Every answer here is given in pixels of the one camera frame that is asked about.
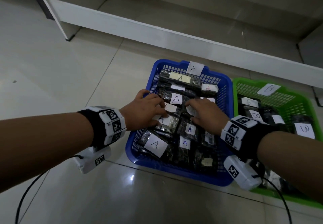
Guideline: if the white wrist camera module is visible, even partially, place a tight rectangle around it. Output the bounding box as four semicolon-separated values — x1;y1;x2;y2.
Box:
223;155;263;191
78;145;112;174

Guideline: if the person's left forearm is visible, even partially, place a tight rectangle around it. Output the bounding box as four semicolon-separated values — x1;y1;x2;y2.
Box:
0;112;94;193

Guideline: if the person's right hand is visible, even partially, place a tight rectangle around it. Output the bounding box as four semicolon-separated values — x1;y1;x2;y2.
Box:
185;98;230;136

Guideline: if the person's left hand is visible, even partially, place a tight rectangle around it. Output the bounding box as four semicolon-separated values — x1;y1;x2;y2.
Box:
119;89;169;131

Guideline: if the green plastic mesh basket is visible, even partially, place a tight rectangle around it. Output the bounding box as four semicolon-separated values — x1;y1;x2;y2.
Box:
232;77;323;210

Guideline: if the person's right forearm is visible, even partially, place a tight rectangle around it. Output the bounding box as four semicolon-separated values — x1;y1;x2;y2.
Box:
257;130;323;204

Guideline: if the blue plastic mesh basket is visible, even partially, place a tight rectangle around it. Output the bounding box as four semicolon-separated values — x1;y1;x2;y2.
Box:
125;59;234;187

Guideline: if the white shelf unit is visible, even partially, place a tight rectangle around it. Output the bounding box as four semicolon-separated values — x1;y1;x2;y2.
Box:
30;0;323;107

